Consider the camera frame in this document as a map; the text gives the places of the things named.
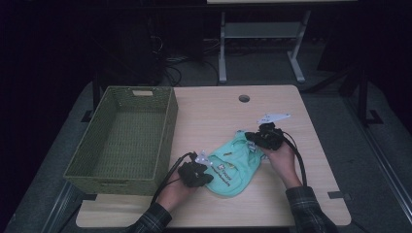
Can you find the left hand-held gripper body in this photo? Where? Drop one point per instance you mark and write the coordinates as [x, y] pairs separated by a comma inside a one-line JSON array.
[[191, 174]]

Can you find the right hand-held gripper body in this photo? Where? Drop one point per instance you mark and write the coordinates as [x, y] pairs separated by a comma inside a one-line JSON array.
[[270, 137]]

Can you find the mint green baby garment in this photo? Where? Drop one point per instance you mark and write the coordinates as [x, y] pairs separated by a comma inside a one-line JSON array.
[[233, 171]]

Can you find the green woven basket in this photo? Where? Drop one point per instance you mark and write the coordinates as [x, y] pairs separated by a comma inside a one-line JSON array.
[[129, 145]]

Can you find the person's left hand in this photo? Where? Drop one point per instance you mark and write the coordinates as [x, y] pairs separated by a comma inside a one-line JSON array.
[[173, 195]]

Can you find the person's right hand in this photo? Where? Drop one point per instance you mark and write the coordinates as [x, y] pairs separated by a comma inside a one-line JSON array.
[[285, 165]]

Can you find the grey tape piece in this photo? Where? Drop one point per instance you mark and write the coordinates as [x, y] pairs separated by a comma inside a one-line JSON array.
[[338, 194]]

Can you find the black metal stand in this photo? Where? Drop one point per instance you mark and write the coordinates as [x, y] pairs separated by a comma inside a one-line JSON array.
[[96, 93], [363, 97]]

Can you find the white desk with metal frame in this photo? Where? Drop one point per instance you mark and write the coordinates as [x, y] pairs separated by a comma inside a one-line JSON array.
[[259, 30]]

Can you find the metal floor rail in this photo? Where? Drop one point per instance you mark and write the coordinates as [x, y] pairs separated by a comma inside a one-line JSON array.
[[60, 207], [388, 181]]

